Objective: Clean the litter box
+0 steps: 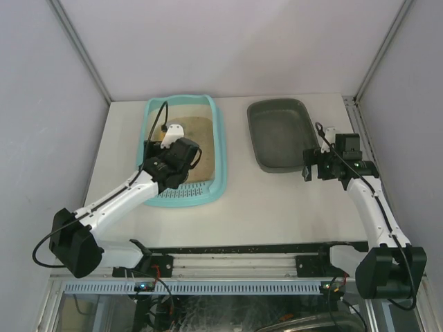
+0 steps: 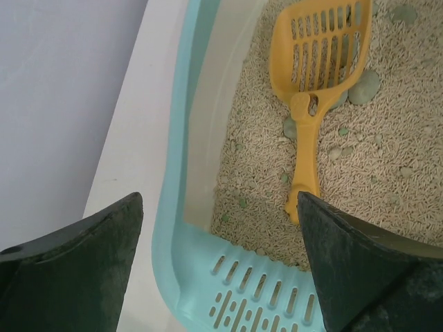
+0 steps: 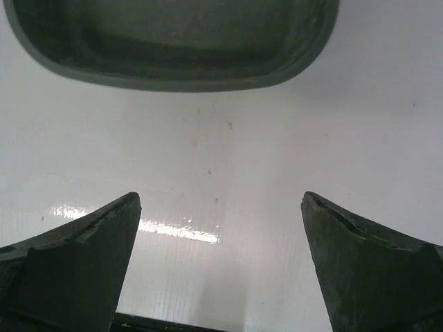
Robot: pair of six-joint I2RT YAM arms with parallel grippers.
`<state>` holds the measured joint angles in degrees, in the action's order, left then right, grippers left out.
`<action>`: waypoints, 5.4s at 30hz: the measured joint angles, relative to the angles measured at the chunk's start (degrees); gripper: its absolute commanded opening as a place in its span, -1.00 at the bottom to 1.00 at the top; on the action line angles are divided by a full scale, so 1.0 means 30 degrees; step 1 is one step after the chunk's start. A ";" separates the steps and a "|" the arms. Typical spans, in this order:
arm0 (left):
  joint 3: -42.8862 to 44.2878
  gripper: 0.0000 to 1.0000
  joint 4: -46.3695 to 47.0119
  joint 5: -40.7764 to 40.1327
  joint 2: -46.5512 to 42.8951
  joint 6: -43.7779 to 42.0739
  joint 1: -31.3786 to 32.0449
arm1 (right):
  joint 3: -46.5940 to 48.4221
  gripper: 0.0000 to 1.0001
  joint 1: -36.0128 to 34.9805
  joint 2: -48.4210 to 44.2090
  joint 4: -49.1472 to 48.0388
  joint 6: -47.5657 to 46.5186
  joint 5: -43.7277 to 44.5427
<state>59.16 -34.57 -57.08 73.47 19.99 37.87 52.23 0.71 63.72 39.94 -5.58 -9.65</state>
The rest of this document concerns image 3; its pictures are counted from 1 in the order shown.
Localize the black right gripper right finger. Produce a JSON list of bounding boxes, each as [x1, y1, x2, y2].
[[300, 192, 442, 331]]

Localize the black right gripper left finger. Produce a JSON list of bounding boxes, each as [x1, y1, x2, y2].
[[1, 192, 141, 331]]

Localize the dark grey plastic tub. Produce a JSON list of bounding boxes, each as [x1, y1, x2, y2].
[[3, 1, 340, 93]]

